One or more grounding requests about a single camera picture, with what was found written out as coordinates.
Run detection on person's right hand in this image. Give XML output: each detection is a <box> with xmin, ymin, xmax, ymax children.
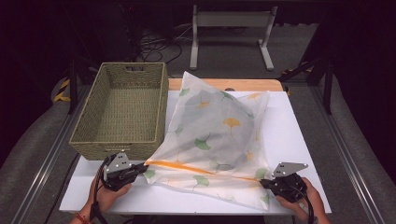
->
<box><xmin>275</xmin><ymin>176</ymin><xmax>327</xmax><ymax>223</ymax></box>

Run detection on white table board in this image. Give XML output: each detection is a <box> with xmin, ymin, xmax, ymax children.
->
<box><xmin>59</xmin><ymin>90</ymin><xmax>332</xmax><ymax>217</ymax></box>

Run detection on red string bracelet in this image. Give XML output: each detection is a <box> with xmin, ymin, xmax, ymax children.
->
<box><xmin>74</xmin><ymin>212</ymin><xmax>91</xmax><ymax>224</ymax></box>

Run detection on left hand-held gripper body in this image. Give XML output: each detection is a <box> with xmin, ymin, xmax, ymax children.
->
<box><xmin>99</xmin><ymin>150</ymin><xmax>140</xmax><ymax>192</ymax></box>

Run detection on person's left hand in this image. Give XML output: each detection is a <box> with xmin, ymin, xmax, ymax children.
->
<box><xmin>88</xmin><ymin>175</ymin><xmax>134</xmax><ymax>216</ymax></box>

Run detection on white metal stand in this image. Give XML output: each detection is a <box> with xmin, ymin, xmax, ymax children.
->
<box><xmin>190</xmin><ymin>4</ymin><xmax>278</xmax><ymax>72</ymax></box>

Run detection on white leaf-print laundry bag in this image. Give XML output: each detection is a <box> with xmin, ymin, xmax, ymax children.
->
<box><xmin>143</xmin><ymin>70</ymin><xmax>273</xmax><ymax>212</ymax></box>

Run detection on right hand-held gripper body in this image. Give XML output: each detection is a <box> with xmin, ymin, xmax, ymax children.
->
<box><xmin>264</xmin><ymin>161</ymin><xmax>310</xmax><ymax>203</ymax></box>

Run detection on yellow-black hazard tape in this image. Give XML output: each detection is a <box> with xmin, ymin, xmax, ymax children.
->
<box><xmin>52</xmin><ymin>77</ymin><xmax>72</xmax><ymax>104</ymax></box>

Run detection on aluminium floor rail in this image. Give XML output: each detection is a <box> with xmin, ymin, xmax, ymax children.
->
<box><xmin>309</xmin><ymin>85</ymin><xmax>388</xmax><ymax>224</ymax></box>
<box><xmin>10</xmin><ymin>86</ymin><xmax>92</xmax><ymax>224</ymax></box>

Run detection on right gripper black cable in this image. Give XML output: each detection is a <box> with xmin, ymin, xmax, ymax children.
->
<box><xmin>292</xmin><ymin>191</ymin><xmax>316</xmax><ymax>224</ymax></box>

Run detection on black metal stand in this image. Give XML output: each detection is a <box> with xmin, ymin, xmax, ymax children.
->
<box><xmin>281</xmin><ymin>57</ymin><xmax>336</xmax><ymax>115</ymax></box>
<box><xmin>66</xmin><ymin>55</ymin><xmax>101</xmax><ymax>115</ymax></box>

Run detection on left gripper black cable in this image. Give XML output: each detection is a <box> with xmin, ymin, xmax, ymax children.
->
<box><xmin>88</xmin><ymin>155</ymin><xmax>111</xmax><ymax>224</ymax></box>

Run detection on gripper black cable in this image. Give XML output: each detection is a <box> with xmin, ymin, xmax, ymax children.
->
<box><xmin>88</xmin><ymin>155</ymin><xmax>111</xmax><ymax>224</ymax></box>
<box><xmin>292</xmin><ymin>191</ymin><xmax>316</xmax><ymax>224</ymax></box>

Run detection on green woven basket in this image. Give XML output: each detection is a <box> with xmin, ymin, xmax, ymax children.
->
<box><xmin>67</xmin><ymin>62</ymin><xmax>170</xmax><ymax>161</ymax></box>

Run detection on black floor cables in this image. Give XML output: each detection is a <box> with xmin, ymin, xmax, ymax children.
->
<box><xmin>136</xmin><ymin>29</ymin><xmax>185</xmax><ymax>63</ymax></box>

